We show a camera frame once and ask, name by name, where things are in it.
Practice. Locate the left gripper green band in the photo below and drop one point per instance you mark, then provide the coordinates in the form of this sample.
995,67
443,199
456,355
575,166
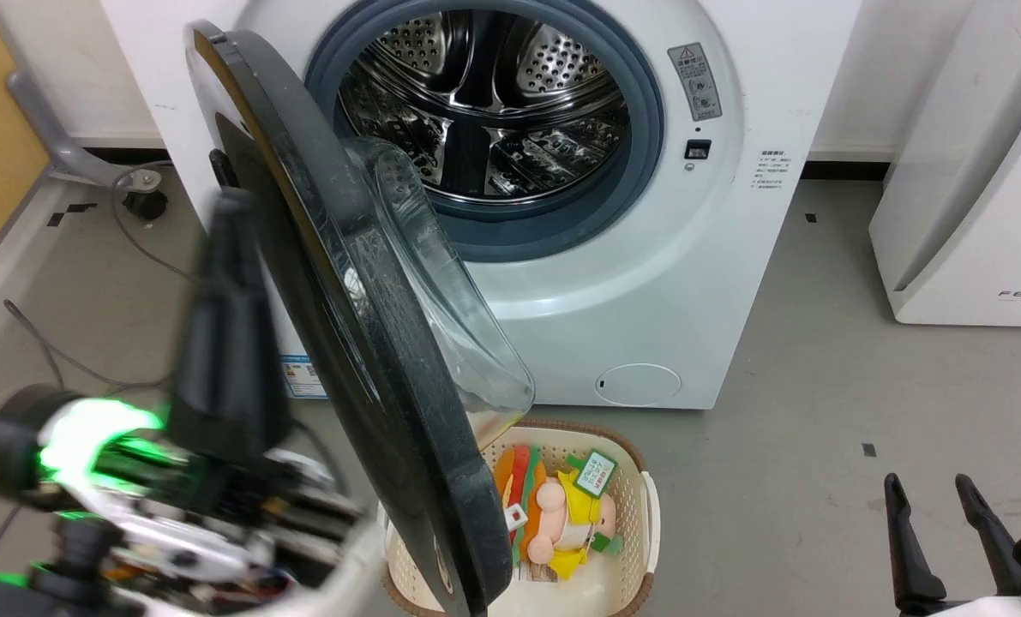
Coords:
90,441

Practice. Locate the black round washing machine door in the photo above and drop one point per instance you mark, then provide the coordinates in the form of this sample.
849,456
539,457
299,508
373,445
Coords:
373,368

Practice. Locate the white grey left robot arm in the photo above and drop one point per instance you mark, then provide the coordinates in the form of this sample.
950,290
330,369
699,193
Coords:
73,566

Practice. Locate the steel washing machine drum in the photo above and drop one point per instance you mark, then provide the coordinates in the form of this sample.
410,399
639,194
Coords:
510,94

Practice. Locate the white front-load washing machine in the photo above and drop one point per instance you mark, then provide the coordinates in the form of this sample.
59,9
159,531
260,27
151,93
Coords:
647,283

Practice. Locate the grey rubber door gasket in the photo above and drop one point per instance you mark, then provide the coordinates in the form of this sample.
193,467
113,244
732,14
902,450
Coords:
639,171

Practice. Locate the black door latch socket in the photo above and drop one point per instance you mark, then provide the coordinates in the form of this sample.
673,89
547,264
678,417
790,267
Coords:
698,150

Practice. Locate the blue white energy label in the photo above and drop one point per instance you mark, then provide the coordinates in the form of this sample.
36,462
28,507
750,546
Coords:
304,377

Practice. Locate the black caster wheel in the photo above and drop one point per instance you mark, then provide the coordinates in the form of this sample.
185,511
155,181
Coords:
145,204

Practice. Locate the grey metal stand leg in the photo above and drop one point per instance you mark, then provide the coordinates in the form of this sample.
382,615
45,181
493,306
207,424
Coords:
56,137

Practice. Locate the white appliance cabinet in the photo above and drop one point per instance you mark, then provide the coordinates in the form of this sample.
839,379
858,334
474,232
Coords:
973,214

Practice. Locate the beige plastic laundry basket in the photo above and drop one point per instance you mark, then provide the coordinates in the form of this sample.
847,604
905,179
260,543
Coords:
626,591

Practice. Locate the orange green striped plush toy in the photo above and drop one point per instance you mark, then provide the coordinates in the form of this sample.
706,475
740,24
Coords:
523,480

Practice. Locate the round white filter cover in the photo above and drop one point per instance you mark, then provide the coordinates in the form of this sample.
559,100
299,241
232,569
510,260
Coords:
639,385

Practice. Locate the green white hang tag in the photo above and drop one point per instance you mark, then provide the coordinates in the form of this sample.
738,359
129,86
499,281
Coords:
597,474

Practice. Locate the doll with yellow hat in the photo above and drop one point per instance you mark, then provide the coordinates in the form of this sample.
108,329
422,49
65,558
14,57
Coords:
572,523

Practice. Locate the grey warning sticker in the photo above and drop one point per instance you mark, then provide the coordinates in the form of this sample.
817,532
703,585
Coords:
695,81

